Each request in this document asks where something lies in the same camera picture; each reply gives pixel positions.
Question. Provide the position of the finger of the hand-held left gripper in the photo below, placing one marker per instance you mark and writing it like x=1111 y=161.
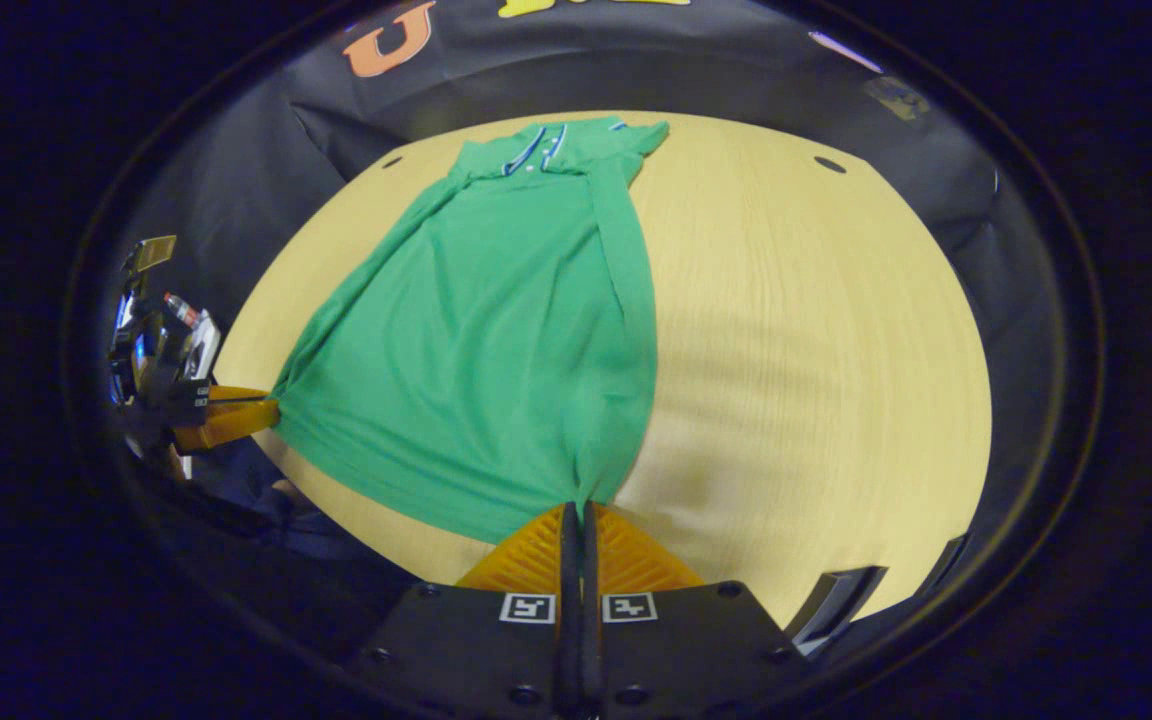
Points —
x=236 y=420
x=236 y=394

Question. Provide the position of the black backdrop cloth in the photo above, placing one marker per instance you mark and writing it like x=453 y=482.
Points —
x=636 y=70

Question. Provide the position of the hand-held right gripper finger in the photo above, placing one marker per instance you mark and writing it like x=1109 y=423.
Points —
x=591 y=650
x=568 y=650

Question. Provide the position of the person's dark blue clothing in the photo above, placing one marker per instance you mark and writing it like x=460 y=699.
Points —
x=286 y=520

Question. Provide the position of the white printed object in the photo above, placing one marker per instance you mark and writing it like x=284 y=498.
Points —
x=204 y=350

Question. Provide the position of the green T-shirt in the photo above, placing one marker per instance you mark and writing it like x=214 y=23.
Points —
x=486 y=350

